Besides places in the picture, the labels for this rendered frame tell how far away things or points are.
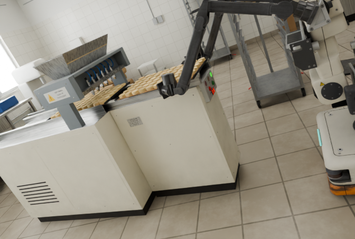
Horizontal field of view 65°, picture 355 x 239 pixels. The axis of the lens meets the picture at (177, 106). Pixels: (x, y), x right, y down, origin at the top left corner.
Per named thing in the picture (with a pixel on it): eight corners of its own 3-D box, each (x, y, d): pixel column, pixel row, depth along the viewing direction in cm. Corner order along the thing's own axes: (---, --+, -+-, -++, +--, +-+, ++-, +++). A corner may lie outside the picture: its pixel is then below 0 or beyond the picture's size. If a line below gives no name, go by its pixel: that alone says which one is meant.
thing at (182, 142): (155, 200, 226) (104, 104, 197) (169, 172, 255) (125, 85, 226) (239, 192, 196) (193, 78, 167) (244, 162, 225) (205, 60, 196)
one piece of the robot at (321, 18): (330, 20, 127) (321, -3, 124) (332, 22, 123) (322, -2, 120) (307, 30, 132) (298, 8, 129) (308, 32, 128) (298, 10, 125)
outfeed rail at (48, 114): (26, 124, 279) (22, 118, 277) (28, 123, 281) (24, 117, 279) (211, 68, 192) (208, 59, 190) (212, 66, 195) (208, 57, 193)
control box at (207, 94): (205, 103, 178) (197, 83, 173) (212, 87, 198) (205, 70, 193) (211, 101, 176) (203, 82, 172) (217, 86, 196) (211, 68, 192)
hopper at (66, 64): (43, 85, 192) (31, 67, 187) (89, 60, 239) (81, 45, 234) (73, 74, 179) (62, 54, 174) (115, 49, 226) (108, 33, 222)
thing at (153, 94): (1, 140, 255) (-3, 134, 252) (4, 139, 257) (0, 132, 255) (202, 84, 168) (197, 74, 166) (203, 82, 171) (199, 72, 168)
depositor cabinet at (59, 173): (36, 225, 265) (-18, 153, 238) (81, 174, 326) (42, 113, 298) (147, 218, 210) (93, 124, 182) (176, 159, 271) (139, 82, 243)
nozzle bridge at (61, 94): (59, 133, 197) (33, 91, 186) (110, 92, 257) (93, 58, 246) (94, 124, 182) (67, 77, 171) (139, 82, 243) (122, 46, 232)
